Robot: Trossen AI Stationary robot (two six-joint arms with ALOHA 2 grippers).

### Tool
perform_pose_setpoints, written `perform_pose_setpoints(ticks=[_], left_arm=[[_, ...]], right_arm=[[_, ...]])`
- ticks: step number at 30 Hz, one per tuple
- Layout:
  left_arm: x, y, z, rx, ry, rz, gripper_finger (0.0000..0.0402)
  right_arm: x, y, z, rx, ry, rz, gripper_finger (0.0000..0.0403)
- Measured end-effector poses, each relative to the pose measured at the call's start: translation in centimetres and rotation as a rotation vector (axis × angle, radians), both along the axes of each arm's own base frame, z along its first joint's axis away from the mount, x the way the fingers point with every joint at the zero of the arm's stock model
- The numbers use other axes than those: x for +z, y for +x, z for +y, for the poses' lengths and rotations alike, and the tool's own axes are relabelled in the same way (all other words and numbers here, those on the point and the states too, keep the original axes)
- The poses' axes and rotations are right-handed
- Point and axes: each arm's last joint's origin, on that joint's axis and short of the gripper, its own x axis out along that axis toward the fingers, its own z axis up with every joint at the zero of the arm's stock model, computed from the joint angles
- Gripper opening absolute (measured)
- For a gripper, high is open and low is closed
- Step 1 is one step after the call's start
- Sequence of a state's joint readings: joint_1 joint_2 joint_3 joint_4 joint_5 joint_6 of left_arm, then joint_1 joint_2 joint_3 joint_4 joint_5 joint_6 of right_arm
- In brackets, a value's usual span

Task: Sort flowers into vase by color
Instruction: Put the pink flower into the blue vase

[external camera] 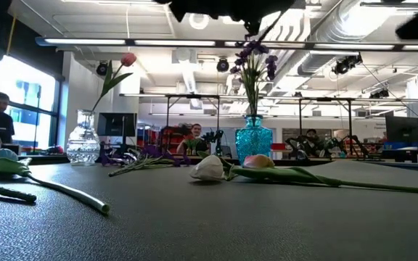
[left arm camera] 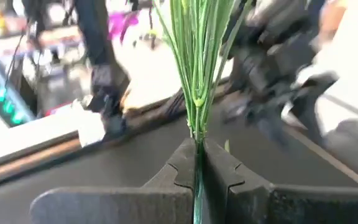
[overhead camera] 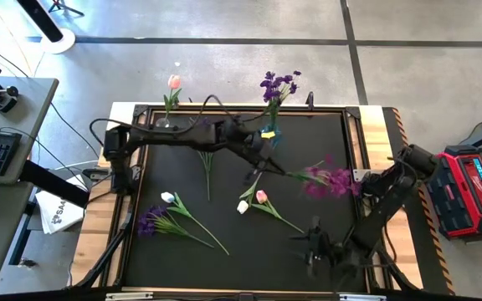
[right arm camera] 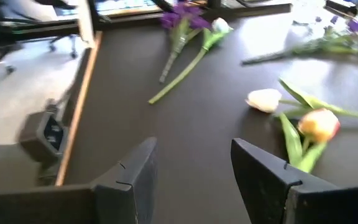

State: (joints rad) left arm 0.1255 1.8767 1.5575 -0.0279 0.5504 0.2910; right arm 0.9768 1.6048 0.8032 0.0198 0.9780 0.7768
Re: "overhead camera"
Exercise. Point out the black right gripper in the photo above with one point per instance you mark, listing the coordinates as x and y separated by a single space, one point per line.
326 251

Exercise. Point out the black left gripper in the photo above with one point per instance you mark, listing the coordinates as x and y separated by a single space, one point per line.
255 148

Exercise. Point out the pink white tulip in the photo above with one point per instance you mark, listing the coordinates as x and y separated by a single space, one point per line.
261 196

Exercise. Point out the small purple flower sprig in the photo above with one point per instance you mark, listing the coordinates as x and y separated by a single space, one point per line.
207 167

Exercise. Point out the magenta purple flower bunch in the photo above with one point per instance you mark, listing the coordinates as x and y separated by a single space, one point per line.
333 182

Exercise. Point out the dark purple flower bunch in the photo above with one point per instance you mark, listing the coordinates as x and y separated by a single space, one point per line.
149 223
272 94

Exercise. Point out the salmon pink tulip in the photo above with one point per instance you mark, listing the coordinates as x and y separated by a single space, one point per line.
174 81

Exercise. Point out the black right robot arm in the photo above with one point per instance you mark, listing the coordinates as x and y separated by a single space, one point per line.
385 200

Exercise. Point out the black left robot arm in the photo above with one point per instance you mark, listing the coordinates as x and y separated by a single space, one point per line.
174 136

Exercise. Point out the blue glass vase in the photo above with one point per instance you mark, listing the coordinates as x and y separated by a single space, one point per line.
276 140

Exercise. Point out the clear glass vase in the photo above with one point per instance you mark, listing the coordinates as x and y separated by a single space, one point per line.
162 122

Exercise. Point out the yellow tag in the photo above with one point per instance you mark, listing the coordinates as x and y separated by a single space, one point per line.
268 134

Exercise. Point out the black table mat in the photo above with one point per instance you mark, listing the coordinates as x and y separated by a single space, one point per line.
245 259

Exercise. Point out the white mounting plate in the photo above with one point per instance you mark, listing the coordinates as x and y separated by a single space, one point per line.
360 174

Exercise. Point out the black hazard striped ramp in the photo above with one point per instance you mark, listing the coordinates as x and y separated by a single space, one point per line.
423 251

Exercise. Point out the red black toolbox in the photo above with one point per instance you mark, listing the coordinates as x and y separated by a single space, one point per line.
463 188

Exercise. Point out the white printed bag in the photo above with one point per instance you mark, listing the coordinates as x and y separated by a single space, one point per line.
59 213

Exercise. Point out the black bar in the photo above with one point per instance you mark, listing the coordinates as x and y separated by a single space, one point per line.
52 184

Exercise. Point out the white base floor stand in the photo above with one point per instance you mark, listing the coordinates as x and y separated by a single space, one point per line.
57 42

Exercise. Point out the black tripod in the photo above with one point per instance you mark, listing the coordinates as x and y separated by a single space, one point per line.
63 6

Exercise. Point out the black table frame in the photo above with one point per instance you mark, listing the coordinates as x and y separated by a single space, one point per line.
224 108

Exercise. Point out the silver bracket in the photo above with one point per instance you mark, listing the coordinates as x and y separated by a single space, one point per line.
362 297
128 296

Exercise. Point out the black bracket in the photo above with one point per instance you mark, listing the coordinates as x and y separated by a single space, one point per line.
310 100

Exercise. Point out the black frame strut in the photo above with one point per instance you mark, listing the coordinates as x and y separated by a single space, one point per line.
396 271
107 255

